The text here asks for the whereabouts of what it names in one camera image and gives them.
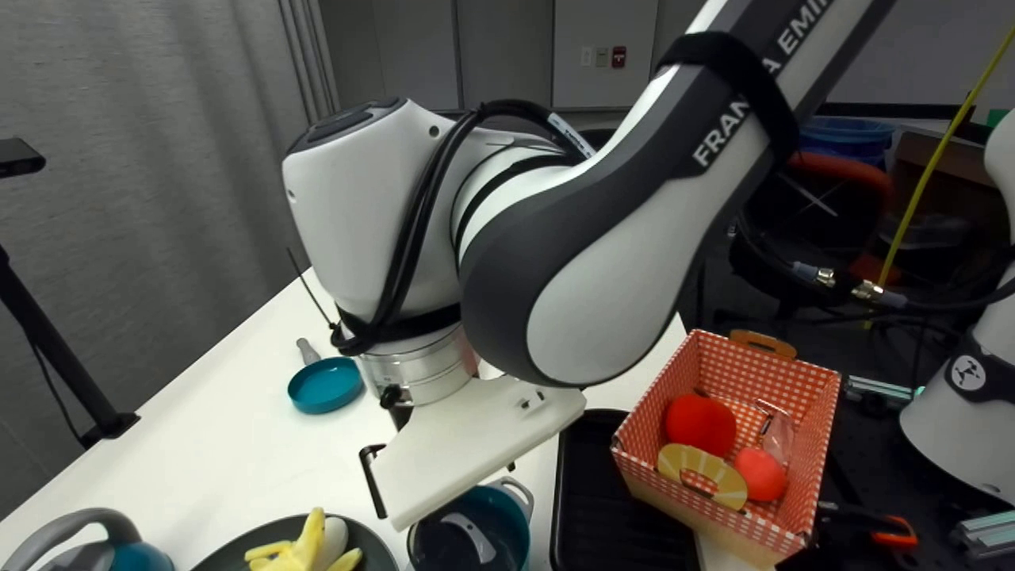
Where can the black ribbed tray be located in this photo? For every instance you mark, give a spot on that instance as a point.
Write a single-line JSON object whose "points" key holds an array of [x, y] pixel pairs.
{"points": [[591, 507]]}

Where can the blue bin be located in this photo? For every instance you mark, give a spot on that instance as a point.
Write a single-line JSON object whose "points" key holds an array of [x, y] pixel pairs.
{"points": [[845, 135]]}

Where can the large red plush ball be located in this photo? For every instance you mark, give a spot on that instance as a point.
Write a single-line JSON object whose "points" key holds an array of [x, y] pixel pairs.
{"points": [[699, 425]]}

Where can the dark grey round plate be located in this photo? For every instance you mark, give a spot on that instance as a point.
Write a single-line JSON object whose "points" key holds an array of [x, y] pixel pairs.
{"points": [[222, 549]]}

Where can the blue toy kettle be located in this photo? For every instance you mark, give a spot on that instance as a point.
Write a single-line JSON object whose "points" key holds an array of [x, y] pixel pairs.
{"points": [[145, 558]]}

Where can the black camera tripod stand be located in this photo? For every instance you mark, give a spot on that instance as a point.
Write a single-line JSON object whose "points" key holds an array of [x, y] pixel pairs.
{"points": [[105, 425]]}

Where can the orange black clamp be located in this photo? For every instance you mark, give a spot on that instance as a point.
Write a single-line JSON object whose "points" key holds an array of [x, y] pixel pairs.
{"points": [[894, 535]]}

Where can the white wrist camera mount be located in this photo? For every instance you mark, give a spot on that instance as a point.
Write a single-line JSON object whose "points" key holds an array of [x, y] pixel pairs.
{"points": [[476, 444]]}

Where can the yellow plush banana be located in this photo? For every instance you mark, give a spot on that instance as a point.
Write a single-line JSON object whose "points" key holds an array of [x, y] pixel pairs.
{"points": [[313, 535]]}

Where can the red checkered basket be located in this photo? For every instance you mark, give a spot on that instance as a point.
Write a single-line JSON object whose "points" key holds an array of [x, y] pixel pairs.
{"points": [[762, 386]]}

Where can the blue frying pan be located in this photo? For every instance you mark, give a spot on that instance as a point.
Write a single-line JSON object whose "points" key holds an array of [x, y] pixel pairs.
{"points": [[324, 386]]}

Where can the teal metal tool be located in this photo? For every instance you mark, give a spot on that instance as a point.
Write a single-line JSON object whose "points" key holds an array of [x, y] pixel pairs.
{"points": [[987, 532]]}

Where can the small orange-red plush fruit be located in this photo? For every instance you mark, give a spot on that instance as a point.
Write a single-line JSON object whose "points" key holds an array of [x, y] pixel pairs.
{"points": [[762, 478]]}

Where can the yellow plush slice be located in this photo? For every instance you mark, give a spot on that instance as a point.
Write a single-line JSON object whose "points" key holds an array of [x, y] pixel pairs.
{"points": [[699, 478]]}

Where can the white grey Franka robot arm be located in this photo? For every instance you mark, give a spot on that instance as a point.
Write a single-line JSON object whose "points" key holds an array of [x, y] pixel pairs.
{"points": [[591, 263]]}

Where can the teal clamp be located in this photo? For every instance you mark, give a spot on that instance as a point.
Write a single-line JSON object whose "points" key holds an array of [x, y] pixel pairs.
{"points": [[878, 387]]}

